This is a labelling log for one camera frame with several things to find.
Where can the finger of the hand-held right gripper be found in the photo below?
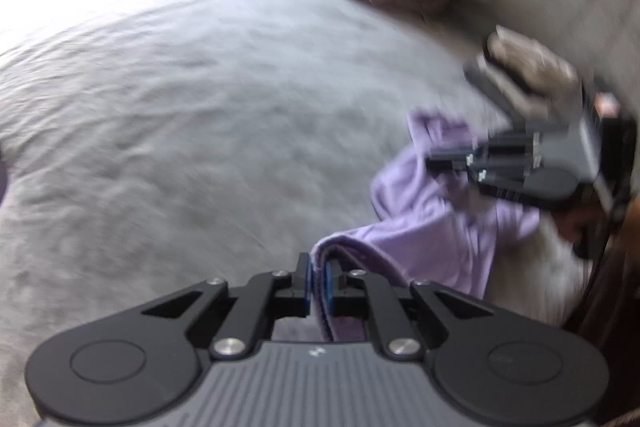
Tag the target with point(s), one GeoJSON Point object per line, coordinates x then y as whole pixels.
{"type": "Point", "coordinates": [500, 184]}
{"type": "Point", "coordinates": [500, 154]}

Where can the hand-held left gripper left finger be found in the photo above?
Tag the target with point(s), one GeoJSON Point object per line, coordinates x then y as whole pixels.
{"type": "Point", "coordinates": [306, 287]}

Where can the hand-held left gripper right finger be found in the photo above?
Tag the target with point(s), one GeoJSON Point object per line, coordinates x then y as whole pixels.
{"type": "Point", "coordinates": [330, 287]}

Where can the lavender shirt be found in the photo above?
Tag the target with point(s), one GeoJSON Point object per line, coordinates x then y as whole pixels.
{"type": "Point", "coordinates": [425, 232]}

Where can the beige folded sweater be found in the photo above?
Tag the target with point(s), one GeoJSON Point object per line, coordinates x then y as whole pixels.
{"type": "Point", "coordinates": [530, 54]}

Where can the person's dark fuzzy clothing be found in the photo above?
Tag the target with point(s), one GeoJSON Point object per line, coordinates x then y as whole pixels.
{"type": "Point", "coordinates": [615, 307]}

